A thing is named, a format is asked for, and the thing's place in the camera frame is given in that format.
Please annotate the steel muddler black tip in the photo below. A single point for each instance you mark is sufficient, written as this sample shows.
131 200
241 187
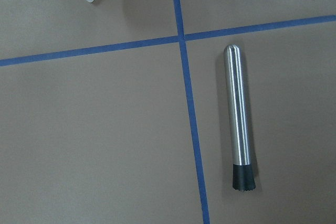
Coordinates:
243 176

